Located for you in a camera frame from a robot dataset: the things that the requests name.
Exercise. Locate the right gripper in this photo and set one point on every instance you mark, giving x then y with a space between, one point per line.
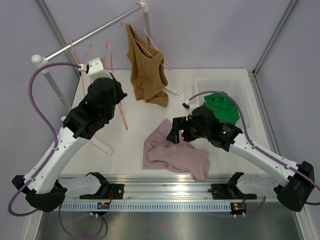
180 123

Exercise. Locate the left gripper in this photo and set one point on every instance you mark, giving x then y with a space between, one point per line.
120 94

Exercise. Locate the pink hanger of mauve top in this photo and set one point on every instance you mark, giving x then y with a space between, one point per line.
110 61

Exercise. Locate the mauve tank top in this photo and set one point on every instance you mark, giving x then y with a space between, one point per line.
161 154

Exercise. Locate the green tank top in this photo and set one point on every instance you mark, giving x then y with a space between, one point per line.
222 107

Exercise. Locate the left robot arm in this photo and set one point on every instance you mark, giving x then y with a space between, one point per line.
41 186

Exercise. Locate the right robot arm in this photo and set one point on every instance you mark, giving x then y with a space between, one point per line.
295 181

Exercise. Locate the brown tank top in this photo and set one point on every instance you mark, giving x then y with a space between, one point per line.
147 70

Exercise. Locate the pink hanger of brown top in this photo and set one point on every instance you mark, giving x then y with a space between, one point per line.
144 47

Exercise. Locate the white plastic basket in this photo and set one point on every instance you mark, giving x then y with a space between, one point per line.
230 88

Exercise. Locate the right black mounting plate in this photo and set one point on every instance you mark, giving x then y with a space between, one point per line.
223 191

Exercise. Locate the black mounting plate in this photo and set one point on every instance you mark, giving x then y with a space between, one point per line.
223 191
115 191

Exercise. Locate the clothes rack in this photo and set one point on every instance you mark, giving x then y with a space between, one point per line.
40 61

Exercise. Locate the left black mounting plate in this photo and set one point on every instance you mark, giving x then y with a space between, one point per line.
115 191

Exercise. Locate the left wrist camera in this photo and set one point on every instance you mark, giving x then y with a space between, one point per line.
95 69

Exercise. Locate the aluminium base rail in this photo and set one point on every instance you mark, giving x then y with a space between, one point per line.
166 188

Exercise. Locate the white slotted cable duct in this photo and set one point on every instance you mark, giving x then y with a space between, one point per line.
119 206

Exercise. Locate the right frame post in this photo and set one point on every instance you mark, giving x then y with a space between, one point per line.
275 35

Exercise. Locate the frame post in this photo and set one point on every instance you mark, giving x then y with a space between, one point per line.
275 35
53 26

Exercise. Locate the left frame post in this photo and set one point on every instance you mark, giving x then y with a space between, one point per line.
53 26

